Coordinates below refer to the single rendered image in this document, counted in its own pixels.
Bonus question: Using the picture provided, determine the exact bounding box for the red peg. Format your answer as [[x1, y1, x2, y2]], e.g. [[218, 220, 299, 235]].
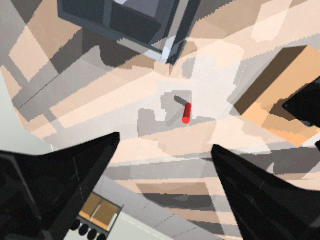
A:
[[182, 103, 191, 124]]

